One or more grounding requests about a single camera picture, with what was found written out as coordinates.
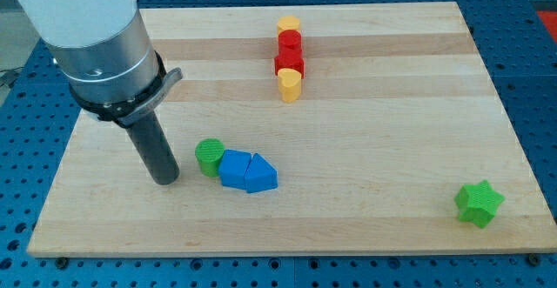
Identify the green cylinder block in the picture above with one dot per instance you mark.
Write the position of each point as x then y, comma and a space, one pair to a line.
209, 153

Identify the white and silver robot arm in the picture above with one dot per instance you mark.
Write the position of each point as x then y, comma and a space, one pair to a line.
102, 46

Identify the blue cube block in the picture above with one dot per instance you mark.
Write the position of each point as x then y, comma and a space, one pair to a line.
233, 167

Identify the blue triangular prism block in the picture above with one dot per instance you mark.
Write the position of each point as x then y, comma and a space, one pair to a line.
260, 175

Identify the yellow heart block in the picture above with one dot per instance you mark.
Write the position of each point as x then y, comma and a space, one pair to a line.
289, 84

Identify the red star block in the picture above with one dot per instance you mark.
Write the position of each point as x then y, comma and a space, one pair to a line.
290, 60

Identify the wooden board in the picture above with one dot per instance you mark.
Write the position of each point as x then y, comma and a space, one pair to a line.
397, 112

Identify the red cylinder block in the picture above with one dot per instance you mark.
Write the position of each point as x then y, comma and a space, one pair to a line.
289, 40

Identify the yellow cylinder block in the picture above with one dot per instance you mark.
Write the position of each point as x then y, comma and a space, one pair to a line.
288, 23

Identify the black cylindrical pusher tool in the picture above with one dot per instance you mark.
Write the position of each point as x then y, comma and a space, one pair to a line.
151, 143

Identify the black and grey tool clamp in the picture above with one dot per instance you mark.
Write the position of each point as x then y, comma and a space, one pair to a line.
129, 111

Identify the green star block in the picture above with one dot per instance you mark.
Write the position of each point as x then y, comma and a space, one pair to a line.
478, 203

